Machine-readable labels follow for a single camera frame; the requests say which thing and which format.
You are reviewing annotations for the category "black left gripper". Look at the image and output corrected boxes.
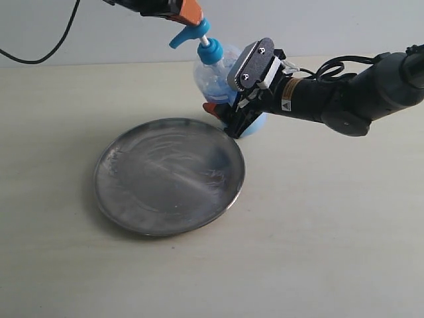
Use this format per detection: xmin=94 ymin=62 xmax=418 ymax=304
xmin=104 ymin=0 xmax=203 ymax=26

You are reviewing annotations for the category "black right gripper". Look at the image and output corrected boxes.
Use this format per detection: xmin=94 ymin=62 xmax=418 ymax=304
xmin=203 ymin=49 xmax=286 ymax=138

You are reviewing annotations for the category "blue lotion pump bottle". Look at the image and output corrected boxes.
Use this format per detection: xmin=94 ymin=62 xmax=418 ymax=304
xmin=169 ymin=18 xmax=241 ymax=104

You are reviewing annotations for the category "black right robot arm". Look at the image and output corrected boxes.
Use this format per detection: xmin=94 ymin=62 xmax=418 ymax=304
xmin=203 ymin=38 xmax=423 ymax=138

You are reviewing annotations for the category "round steel plate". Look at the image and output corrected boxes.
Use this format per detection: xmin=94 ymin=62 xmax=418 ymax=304
xmin=93 ymin=118 xmax=246 ymax=237

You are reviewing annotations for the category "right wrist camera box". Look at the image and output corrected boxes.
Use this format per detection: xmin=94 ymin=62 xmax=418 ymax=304
xmin=227 ymin=37 xmax=275 ymax=92

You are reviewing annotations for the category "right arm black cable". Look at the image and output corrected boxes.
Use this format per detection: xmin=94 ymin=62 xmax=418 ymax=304
xmin=283 ymin=54 xmax=382 ymax=82

